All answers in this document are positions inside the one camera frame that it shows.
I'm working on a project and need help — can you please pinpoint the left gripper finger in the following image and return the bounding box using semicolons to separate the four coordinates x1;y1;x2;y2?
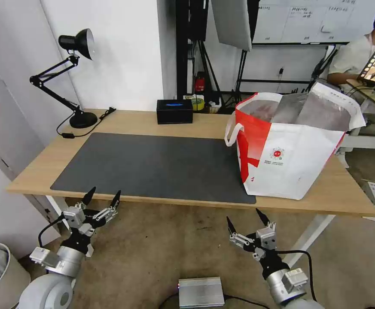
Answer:
90;190;122;227
74;186;97;212

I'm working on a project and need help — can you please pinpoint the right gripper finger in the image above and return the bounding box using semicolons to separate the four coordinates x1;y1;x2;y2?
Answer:
255;208;277;232
226;216;257;253

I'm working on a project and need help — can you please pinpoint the white red takeout bag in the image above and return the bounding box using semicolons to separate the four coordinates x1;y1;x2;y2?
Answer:
224;82;367;200

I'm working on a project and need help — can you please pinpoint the pale round trash bin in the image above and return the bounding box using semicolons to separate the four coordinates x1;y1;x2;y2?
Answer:
0;242;32;309

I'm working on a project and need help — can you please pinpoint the white desk leg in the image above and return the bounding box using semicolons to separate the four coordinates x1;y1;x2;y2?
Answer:
279;214;337;268
45;195;71;232

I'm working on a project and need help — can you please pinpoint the dark grey desk mat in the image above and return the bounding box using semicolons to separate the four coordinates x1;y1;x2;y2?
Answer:
50;132;257;204

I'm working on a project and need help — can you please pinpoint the silver ribbed metal box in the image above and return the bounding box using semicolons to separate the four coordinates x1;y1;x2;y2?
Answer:
178;276;225;308

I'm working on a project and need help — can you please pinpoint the black tissue box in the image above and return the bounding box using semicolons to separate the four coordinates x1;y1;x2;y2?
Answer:
156;100;194;124

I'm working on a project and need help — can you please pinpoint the yellow green tape roll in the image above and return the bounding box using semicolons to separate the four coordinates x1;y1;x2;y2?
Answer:
190;95;206;112

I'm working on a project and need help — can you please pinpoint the red small device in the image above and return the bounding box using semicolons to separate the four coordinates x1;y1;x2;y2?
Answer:
195;72;207;93

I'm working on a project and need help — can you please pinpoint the black light stand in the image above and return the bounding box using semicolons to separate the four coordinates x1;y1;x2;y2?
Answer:
231;48;251;99

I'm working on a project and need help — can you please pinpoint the black desk lamp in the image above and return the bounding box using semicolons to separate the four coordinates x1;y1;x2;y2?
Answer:
29;28;98;129

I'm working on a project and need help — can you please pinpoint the black tripod stand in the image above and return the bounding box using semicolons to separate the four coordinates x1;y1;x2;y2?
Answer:
192;39;226;109

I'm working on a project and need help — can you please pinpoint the person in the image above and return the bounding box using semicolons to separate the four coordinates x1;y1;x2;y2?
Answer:
327;1;375;86

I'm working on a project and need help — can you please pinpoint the grey reflector panel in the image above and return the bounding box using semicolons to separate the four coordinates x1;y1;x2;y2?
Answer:
209;0;253;52

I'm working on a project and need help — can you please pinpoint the white whiteboard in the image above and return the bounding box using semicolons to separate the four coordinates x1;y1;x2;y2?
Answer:
251;0;375;45

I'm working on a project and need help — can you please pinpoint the black hanging panel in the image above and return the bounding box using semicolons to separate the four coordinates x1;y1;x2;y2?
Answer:
175;0;209;42

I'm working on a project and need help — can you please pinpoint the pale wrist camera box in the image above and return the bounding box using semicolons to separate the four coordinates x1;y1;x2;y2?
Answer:
256;227;278;250
61;203;87;230

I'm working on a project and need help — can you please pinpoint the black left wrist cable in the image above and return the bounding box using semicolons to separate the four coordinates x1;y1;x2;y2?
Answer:
37;216;66;248

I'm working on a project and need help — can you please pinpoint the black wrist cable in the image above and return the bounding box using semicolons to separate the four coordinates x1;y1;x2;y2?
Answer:
37;216;66;248
277;249;317;302

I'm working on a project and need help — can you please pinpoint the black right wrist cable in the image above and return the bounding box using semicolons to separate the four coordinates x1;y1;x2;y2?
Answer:
277;249;317;302

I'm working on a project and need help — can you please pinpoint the black cable of metal box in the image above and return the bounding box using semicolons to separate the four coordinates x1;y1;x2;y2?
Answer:
223;293;271;309

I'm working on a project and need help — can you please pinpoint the black lamp cable with switch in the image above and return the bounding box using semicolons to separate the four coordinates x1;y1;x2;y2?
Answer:
56;106;117;139

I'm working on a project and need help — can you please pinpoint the wooden side desk white frame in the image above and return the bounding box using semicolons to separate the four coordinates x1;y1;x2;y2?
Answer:
338;79;375;156

